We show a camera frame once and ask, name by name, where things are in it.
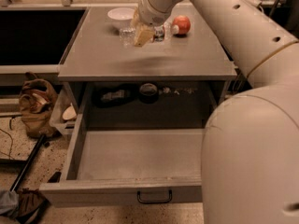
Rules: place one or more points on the clear plastic bin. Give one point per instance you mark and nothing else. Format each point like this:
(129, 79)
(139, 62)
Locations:
(63, 116)

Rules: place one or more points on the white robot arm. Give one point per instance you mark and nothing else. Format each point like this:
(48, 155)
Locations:
(250, 149)

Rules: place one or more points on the black pole on floor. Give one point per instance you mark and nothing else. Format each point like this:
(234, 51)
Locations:
(25, 168)

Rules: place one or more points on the grey open drawer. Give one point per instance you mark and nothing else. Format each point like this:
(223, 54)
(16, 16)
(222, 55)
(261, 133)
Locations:
(110, 167)

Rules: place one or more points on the black drawer handle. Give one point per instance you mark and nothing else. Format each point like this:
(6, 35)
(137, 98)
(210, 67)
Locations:
(154, 197)

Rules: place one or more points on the grey cloth on floor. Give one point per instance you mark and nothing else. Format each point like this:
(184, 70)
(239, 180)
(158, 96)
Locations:
(9, 203)

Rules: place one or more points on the grey counter cabinet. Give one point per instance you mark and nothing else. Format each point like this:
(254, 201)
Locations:
(195, 68)

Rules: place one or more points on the black object behind cabinet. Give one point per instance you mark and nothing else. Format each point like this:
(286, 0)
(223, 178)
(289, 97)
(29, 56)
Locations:
(109, 97)

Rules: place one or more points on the white ceramic bowl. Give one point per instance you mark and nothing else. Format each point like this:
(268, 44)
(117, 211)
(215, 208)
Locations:
(121, 17)

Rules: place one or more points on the red apple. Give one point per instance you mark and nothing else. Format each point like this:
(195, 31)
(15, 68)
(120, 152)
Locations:
(181, 25)

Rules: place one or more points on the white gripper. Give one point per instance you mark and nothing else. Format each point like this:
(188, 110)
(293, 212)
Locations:
(153, 13)

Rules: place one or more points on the clear plastic water bottle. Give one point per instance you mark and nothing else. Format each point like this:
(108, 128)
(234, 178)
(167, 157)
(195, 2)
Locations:
(162, 32)

